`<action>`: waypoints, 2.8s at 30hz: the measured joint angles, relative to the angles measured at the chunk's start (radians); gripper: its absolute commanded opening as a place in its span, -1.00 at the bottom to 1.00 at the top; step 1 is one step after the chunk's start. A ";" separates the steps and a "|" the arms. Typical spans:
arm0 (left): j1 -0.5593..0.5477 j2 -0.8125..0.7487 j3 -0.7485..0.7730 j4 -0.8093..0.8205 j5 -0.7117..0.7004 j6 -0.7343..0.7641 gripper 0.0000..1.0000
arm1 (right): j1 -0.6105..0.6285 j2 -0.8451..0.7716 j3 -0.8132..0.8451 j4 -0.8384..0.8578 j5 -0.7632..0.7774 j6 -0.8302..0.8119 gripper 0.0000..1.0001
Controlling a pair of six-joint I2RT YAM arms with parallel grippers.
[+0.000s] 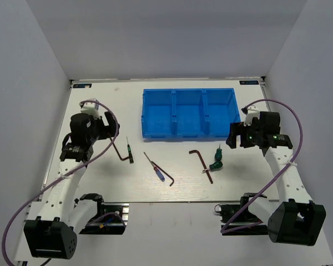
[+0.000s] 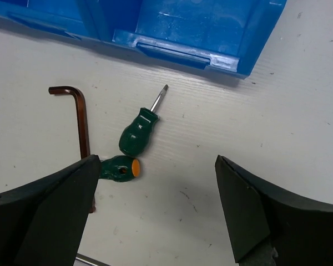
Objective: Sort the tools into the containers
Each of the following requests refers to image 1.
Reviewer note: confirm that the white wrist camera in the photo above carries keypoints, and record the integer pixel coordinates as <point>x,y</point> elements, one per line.
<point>90,109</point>
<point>250,113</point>

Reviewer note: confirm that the corner label sticker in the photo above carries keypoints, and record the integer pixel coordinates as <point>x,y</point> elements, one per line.
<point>249,82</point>
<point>84,85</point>

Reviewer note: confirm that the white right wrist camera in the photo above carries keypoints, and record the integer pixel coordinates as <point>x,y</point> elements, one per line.
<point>250,113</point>

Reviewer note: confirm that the green stubby screwdriver lower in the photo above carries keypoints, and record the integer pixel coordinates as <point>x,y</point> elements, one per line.
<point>214,166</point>

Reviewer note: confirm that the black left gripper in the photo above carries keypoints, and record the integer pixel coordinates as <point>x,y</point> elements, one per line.
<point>108,131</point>

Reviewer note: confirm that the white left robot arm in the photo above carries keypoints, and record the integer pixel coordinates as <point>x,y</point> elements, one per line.
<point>53,233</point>

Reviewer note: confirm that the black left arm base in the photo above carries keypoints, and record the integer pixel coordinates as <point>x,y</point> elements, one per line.
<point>94,216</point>

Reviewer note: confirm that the black green precision screwdriver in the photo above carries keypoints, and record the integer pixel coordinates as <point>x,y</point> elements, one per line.
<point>130,155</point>

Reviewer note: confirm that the medium brown hex key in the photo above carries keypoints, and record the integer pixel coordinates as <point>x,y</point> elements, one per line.
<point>165,174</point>

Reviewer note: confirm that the red blue handled screwdriver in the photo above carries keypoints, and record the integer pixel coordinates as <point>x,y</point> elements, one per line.
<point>155,168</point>

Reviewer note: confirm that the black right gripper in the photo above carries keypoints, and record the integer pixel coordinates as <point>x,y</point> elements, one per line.
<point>238,128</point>

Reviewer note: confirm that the green stubby screwdriver upper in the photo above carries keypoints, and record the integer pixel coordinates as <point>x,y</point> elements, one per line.
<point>218,154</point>

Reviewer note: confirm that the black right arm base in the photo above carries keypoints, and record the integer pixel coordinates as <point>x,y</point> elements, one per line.
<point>227,210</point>

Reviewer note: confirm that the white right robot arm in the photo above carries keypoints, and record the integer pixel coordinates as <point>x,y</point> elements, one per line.
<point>296,219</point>

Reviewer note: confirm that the right corner label sticker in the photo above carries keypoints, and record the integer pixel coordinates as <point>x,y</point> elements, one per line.
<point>249,82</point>

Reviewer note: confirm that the green stubby screwdriver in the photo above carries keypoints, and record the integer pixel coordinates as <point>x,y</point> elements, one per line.
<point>214,166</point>
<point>218,154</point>

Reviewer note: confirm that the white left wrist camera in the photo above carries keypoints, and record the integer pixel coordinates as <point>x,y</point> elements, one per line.
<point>90,109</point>

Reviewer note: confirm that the blue three-compartment plastic bin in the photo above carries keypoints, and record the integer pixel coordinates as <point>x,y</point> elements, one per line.
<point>195,113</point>

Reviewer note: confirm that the left corner label sticker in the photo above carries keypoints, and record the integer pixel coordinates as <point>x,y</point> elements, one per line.
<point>84,85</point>

